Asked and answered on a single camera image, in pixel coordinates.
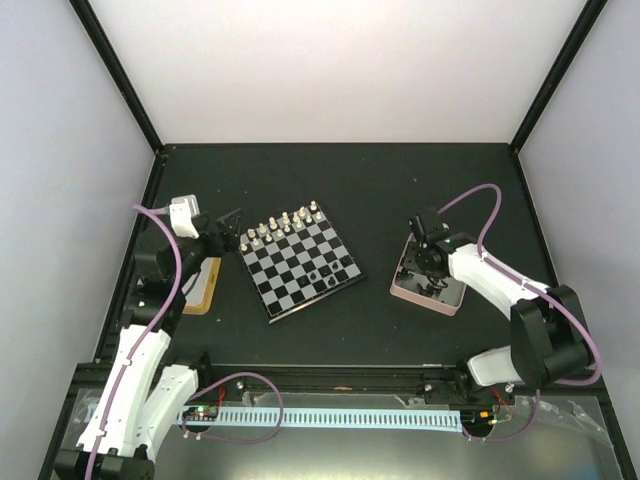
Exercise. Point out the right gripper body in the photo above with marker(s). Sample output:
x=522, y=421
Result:
x=417, y=263

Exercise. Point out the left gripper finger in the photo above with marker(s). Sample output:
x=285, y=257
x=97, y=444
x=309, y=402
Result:
x=232, y=238
x=230, y=221

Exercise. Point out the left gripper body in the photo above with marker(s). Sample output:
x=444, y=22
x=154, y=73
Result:
x=214, y=247

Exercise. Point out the white second right arm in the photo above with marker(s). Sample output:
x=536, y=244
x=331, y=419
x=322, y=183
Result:
x=501, y=286

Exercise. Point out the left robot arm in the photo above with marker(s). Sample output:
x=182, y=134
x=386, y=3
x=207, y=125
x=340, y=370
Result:
x=143, y=394

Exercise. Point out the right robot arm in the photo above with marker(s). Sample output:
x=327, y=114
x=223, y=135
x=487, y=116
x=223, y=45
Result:
x=549, y=342

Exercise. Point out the white second left arm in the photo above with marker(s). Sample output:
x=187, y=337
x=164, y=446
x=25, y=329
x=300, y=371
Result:
x=178, y=268

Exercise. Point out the pile of black chess pieces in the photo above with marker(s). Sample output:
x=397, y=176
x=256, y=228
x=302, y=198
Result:
x=417, y=283

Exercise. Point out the small circuit board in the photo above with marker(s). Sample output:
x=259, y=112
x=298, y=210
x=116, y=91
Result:
x=200, y=413

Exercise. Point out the pink metal tin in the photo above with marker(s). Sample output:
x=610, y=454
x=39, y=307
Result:
x=447, y=303

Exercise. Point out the yellow metal tin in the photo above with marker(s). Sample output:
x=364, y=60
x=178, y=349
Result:
x=199, y=290

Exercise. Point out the black and white chessboard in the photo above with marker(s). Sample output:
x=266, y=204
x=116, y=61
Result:
x=279, y=271

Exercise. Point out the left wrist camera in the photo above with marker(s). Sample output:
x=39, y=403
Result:
x=182, y=211

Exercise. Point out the light blue slotted cable duct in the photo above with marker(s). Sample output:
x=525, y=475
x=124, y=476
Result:
x=331, y=418

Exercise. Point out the black frame post left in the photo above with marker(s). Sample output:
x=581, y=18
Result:
x=103, y=46

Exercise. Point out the black frame post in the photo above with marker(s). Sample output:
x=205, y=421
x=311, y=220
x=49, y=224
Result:
x=578, y=34
x=103, y=46

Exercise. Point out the black frame post right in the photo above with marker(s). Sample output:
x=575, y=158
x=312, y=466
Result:
x=578, y=34

